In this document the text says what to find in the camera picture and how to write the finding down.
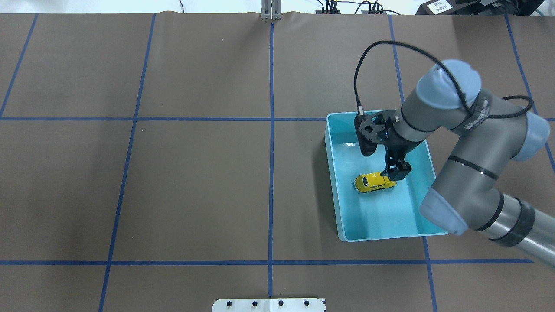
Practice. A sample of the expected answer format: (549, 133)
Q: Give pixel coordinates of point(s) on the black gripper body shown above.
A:
(395, 152)

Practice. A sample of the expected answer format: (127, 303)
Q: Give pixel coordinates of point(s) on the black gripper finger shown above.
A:
(396, 169)

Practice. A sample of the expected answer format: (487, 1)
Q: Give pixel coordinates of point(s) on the yellow beetle toy car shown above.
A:
(366, 183)

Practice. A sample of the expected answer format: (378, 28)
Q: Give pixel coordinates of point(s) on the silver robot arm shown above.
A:
(491, 133)

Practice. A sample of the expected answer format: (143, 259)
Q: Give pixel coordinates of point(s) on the light blue plastic bin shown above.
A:
(383, 214)

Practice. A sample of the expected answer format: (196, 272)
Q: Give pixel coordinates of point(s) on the black laptop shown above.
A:
(478, 8)

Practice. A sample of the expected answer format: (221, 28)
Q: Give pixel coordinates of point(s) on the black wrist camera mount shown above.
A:
(373, 130)

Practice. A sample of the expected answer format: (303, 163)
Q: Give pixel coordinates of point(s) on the aluminium frame post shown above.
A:
(271, 10)

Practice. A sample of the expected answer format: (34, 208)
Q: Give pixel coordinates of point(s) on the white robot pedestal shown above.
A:
(270, 305)

